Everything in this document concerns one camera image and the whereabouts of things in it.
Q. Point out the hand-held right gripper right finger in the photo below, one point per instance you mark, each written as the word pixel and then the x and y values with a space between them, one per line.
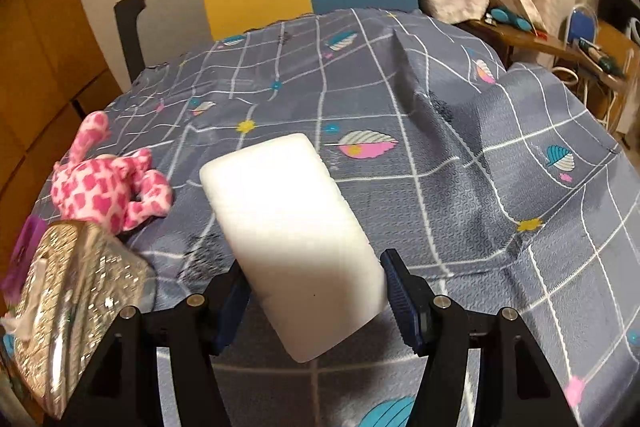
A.
pixel 405 302

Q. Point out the wooden wardrobe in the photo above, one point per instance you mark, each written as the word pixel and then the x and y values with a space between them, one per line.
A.
pixel 35 57

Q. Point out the dark green hand tool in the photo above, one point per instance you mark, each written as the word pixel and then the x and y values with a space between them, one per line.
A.
pixel 602 57

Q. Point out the black monitor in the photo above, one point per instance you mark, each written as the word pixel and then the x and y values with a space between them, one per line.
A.
pixel 615 2

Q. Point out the white tissue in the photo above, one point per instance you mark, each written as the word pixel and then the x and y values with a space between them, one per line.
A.
pixel 20 322

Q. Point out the white round fan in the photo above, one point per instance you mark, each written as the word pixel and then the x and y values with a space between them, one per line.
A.
pixel 635 29

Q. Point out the pink spotted plush toy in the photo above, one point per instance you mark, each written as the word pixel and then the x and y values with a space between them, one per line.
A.
pixel 100 187

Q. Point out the wooden side table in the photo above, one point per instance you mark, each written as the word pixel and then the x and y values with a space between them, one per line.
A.
pixel 520 38

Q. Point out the white foam block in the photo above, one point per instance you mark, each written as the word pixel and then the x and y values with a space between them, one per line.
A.
pixel 290 232

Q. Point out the purple cardboard box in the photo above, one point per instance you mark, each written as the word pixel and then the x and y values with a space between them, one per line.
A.
pixel 27 237

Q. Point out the blue headphones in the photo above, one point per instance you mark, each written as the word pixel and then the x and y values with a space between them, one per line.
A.
pixel 510 18

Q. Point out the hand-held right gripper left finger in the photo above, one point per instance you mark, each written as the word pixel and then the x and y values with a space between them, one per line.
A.
pixel 232 307

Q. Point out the ornate gold tissue box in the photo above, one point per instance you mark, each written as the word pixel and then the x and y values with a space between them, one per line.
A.
pixel 75 292

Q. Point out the blue folding chair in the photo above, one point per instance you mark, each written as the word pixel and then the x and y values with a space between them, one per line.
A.
pixel 582 24

